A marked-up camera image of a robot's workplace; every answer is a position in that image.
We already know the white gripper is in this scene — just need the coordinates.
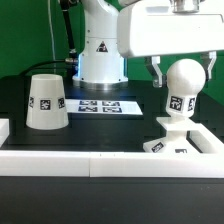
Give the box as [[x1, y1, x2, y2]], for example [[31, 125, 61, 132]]
[[117, 0, 224, 88]]

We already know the white lamp bulb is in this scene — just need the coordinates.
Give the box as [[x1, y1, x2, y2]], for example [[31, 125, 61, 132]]
[[166, 59, 206, 119]]

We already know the white lamp base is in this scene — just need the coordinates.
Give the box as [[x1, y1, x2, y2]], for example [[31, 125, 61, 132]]
[[143, 117, 200, 154]]

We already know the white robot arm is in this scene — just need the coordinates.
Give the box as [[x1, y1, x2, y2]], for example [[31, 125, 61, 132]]
[[58, 0, 224, 90]]

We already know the white lamp shade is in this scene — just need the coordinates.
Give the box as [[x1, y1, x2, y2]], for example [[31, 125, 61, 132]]
[[26, 74, 68, 130]]

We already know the white marker sheet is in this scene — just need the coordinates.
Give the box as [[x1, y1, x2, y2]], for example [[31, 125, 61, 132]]
[[66, 99, 142, 115]]

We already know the white front fence wall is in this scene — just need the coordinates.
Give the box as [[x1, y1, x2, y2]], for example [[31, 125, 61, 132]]
[[0, 150, 224, 178]]

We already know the black cable hose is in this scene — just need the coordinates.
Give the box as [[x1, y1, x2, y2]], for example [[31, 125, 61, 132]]
[[19, 0, 81, 76]]

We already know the thin white cable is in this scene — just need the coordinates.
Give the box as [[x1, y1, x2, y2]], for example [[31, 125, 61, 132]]
[[47, 0, 58, 75]]

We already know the white left fence wall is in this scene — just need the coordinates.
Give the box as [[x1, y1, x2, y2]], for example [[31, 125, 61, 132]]
[[0, 119, 9, 147]]

